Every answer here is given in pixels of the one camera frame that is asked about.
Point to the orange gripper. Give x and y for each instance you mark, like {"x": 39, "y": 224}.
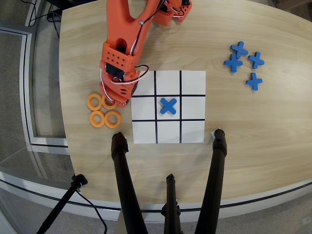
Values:
{"x": 120, "y": 100}

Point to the blue foam cross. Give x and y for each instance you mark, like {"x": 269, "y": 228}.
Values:
{"x": 256, "y": 60}
{"x": 254, "y": 81}
{"x": 240, "y": 49}
{"x": 233, "y": 63}
{"x": 168, "y": 106}

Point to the grey metal floor frame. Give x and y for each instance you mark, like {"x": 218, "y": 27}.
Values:
{"x": 28, "y": 97}

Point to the white tic-tac-toe grid sheet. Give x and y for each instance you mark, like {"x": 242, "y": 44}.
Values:
{"x": 192, "y": 131}

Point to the black tripod leg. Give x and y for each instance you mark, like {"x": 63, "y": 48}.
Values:
{"x": 214, "y": 175}
{"x": 171, "y": 195}
{"x": 124, "y": 175}

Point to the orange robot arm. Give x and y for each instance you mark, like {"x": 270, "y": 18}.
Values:
{"x": 122, "y": 26}

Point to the small white tag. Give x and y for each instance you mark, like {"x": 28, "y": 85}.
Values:
{"x": 212, "y": 134}

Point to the thin black stand pole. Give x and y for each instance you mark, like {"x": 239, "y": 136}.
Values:
{"x": 61, "y": 204}

